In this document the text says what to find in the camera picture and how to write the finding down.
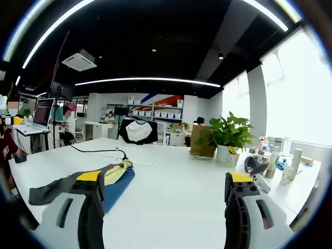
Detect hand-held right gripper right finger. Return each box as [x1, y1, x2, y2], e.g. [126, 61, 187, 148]
[224, 171, 295, 249]

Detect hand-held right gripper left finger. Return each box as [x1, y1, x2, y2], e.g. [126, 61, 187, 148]
[33, 170, 106, 249]

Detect yellow garment dark sleeves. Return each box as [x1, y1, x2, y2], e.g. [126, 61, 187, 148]
[28, 159, 134, 206]

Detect silver open laptop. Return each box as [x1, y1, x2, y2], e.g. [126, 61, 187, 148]
[15, 98, 56, 135]

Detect white game controller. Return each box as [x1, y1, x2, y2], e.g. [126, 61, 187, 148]
[252, 173, 271, 193]

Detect teal panel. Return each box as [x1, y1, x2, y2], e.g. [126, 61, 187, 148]
[50, 105, 65, 122]

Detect black tripod pole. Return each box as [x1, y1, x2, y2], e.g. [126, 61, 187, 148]
[51, 31, 70, 150]

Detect green label bottle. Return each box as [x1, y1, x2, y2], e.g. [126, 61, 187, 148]
[265, 146, 281, 179]

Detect black monitor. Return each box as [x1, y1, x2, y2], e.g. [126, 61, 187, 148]
[50, 81, 75, 100]

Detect tall white bottle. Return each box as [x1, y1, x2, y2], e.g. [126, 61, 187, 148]
[289, 148, 303, 181]
[282, 136, 293, 157]

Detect white office chair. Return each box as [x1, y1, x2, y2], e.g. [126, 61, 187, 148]
[74, 118, 87, 143]

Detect row of small jars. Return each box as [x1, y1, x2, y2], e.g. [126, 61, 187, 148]
[248, 147, 271, 163]

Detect long ceiling light strip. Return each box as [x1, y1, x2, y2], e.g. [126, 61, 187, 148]
[242, 0, 289, 32]
[74, 77, 222, 88]
[22, 0, 97, 70]

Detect white office desk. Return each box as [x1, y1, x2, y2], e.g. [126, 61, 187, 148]
[84, 120, 119, 140]

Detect ceiling air conditioner unit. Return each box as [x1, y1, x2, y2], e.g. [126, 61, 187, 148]
[61, 48, 98, 72]

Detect green potted plant white pot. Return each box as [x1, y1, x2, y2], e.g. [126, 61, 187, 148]
[195, 110, 258, 167]

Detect brown cardboard box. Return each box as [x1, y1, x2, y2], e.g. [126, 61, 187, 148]
[189, 125, 217, 158]

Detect black white raglan shirt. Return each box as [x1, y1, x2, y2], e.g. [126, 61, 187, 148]
[118, 118, 159, 146]

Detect white drawer cabinet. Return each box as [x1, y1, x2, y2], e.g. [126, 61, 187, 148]
[156, 121, 167, 145]

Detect black power cable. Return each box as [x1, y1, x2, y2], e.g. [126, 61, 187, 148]
[69, 144, 130, 163]

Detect white wall shelf with boxes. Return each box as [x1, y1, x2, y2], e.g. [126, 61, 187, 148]
[126, 95, 184, 121]

